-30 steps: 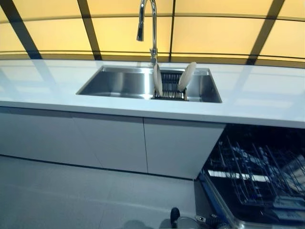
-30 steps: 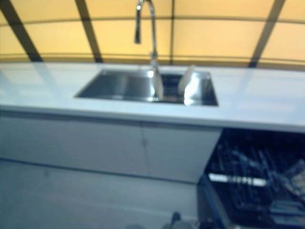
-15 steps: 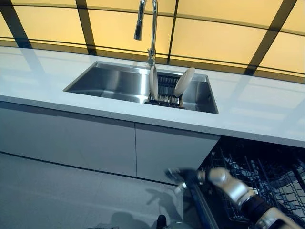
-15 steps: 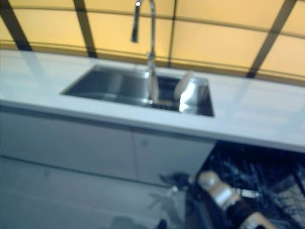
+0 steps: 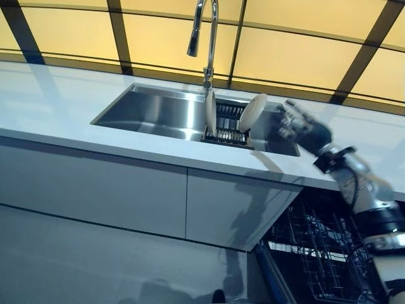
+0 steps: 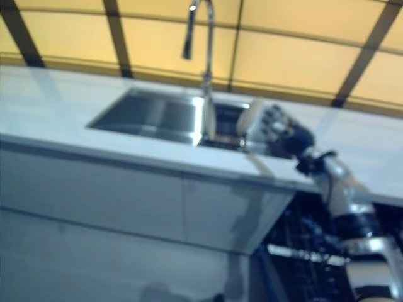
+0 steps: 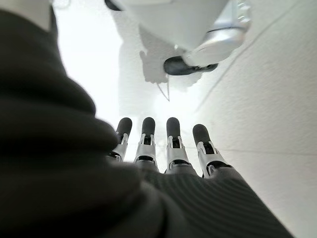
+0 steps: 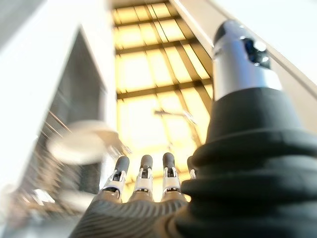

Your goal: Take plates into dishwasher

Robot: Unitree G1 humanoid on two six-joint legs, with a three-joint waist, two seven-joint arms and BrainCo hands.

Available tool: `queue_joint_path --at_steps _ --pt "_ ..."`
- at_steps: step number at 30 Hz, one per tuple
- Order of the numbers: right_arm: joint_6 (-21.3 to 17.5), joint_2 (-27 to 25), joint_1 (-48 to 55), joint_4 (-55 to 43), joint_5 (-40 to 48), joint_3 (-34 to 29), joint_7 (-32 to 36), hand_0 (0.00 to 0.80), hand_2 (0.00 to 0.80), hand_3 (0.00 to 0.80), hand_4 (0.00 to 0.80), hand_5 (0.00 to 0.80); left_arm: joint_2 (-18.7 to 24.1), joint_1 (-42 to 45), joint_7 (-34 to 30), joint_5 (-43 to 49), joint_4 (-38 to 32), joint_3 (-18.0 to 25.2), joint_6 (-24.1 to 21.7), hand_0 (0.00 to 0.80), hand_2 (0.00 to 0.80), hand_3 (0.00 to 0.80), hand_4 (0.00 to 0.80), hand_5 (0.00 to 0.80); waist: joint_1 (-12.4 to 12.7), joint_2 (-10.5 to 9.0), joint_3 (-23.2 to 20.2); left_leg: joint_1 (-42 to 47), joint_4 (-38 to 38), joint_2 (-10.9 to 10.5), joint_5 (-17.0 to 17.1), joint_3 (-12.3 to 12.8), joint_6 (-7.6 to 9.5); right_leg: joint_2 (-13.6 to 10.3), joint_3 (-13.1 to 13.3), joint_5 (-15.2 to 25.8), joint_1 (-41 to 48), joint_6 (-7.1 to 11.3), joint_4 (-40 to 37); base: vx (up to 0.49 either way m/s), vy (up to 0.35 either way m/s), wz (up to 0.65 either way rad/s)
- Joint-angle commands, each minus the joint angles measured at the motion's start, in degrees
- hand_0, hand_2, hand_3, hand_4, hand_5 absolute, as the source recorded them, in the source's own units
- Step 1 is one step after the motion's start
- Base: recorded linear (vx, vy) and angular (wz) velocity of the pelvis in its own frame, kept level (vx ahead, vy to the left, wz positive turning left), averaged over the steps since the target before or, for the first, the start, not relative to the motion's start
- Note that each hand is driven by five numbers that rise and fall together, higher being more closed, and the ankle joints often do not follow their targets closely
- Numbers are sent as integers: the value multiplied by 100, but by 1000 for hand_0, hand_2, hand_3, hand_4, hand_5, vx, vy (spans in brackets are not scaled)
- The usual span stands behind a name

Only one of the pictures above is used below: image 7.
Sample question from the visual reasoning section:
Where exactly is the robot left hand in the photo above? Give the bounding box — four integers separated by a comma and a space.
0, 4, 295, 238

